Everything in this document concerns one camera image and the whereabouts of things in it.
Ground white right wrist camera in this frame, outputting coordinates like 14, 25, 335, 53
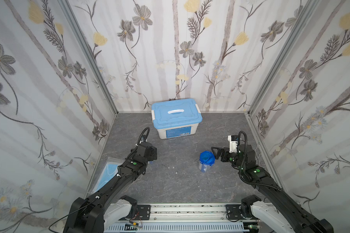
227, 135, 239, 153

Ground blue lidded clear jar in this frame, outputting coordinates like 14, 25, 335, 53
198, 151, 215, 172

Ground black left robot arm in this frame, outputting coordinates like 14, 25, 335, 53
63, 127, 157, 233

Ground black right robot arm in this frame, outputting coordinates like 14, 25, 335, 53
211, 131, 334, 233

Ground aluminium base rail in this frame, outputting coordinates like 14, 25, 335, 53
104, 202, 269, 233

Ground bagged blue face masks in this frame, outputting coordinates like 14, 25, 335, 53
90, 158, 124, 194

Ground blue lidded white storage box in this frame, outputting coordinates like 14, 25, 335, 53
151, 99, 203, 139

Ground white slotted cable duct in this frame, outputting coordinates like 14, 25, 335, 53
104, 222, 249, 233

